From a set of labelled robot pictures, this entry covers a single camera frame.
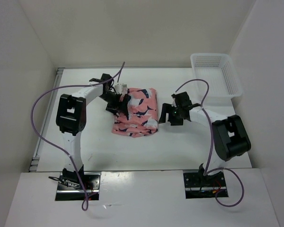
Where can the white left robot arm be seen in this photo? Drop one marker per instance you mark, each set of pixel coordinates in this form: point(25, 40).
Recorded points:
point(71, 120)

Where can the pink shark print shorts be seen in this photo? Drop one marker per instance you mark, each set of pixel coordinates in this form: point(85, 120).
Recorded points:
point(142, 119)

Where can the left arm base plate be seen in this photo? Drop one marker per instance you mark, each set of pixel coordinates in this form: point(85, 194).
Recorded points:
point(68, 191)

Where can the white plastic mesh basket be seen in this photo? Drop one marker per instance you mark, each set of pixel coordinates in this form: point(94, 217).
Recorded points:
point(218, 70)

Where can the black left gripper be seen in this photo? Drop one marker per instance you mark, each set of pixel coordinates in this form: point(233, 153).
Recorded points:
point(120, 106)

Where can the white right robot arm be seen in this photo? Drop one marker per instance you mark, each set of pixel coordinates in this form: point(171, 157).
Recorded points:
point(228, 136)

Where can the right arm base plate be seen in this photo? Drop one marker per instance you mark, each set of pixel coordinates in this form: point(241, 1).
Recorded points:
point(197, 187)

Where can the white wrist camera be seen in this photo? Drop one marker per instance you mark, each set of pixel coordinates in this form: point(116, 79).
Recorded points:
point(121, 88)
point(175, 100)

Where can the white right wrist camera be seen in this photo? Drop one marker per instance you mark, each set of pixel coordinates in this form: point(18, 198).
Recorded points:
point(175, 100)

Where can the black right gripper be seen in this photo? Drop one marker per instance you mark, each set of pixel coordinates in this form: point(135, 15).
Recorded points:
point(167, 108)

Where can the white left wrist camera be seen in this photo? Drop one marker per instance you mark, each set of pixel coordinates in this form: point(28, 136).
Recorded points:
point(121, 88)

